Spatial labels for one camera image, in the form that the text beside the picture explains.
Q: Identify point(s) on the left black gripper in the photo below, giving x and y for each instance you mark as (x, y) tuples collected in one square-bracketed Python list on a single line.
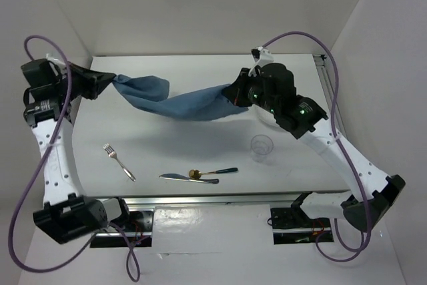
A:
[(95, 81)]

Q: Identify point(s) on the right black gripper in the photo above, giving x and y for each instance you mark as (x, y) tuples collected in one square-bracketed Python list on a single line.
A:
[(232, 91)]

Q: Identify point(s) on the white bowl plate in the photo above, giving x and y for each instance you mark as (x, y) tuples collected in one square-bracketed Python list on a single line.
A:
[(266, 118)]

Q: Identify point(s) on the blue cloth napkin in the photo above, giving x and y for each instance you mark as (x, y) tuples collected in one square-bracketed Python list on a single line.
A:
[(151, 94)]

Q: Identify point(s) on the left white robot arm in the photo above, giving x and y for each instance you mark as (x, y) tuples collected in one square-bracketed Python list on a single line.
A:
[(67, 212)]

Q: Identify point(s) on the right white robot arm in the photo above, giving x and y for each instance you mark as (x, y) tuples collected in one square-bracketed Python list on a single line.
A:
[(371, 191)]

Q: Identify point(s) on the clear drinking glass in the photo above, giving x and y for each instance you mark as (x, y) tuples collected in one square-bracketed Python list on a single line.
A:
[(261, 147)]

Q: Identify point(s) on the silver fork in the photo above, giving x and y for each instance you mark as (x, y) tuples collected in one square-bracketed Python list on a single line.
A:
[(113, 154)]

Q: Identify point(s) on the silver table knife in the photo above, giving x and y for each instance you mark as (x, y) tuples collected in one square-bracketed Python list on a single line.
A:
[(178, 177)]

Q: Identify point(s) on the gold spoon green handle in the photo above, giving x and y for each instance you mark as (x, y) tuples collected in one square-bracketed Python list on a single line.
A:
[(196, 174)]

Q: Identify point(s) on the aluminium right side rail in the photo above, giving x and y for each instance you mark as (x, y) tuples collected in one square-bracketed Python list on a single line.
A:
[(330, 83)]

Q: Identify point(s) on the aluminium rail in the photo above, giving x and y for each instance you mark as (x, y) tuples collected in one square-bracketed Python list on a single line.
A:
[(275, 199), (330, 83)]

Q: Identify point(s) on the aluminium front rail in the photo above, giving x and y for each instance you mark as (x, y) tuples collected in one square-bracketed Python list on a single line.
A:
[(275, 199)]

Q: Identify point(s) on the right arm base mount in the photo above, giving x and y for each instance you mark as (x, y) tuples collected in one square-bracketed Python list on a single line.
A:
[(291, 225)]

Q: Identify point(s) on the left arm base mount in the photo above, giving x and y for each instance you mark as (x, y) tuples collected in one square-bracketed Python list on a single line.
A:
[(138, 231)]

